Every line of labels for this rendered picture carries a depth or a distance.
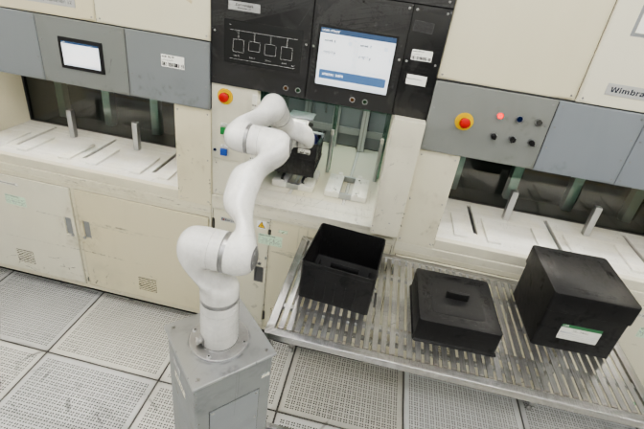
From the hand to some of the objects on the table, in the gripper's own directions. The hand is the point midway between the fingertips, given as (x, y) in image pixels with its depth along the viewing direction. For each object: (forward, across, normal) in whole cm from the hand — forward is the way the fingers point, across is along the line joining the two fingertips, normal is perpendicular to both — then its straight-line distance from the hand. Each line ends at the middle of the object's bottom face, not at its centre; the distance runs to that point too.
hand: (301, 119), depth 204 cm
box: (-55, -121, +44) cm, 140 cm away
